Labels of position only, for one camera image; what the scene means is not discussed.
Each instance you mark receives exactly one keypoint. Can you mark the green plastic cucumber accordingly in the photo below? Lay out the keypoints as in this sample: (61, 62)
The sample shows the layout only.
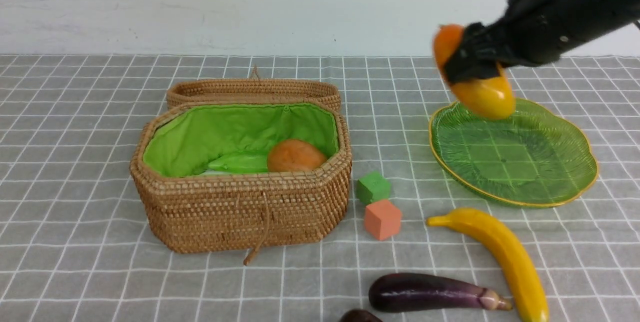
(240, 162)

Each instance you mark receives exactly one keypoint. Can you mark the purple plastic eggplant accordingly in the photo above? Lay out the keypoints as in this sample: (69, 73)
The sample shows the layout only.
(412, 292)

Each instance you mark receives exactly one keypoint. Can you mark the grey checkered tablecloth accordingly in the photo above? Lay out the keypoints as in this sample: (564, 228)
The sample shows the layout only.
(75, 246)

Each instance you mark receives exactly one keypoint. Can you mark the green foam cube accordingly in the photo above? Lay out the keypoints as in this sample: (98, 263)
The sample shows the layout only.
(372, 187)

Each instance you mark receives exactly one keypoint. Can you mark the woven wicker basket green lining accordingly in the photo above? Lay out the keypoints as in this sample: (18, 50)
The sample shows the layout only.
(233, 212)

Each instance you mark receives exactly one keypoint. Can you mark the yellow plastic banana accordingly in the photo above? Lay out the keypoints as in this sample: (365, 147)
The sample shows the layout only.
(517, 267)

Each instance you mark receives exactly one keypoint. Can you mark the orange foam cube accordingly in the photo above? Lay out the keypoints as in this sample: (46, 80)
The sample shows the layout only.
(382, 219)

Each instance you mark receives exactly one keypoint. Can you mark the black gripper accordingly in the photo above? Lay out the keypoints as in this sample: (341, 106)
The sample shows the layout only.
(484, 50)

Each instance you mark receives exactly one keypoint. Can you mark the woven wicker basket lid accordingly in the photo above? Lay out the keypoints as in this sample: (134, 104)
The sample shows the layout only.
(253, 88)

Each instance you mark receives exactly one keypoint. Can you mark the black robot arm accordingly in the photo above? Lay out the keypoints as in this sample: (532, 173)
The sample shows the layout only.
(532, 33)

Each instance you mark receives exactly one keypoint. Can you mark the brown plastic potato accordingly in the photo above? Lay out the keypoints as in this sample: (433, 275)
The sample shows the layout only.
(294, 155)

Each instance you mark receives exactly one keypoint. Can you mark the dark purple plastic fruit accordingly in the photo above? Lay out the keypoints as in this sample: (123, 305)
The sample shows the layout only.
(359, 315)

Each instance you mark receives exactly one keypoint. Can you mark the orange yellow plastic mango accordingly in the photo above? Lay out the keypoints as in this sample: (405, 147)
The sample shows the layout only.
(488, 97)

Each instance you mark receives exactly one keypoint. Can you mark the green glass leaf plate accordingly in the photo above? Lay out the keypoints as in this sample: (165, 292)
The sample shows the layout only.
(532, 159)

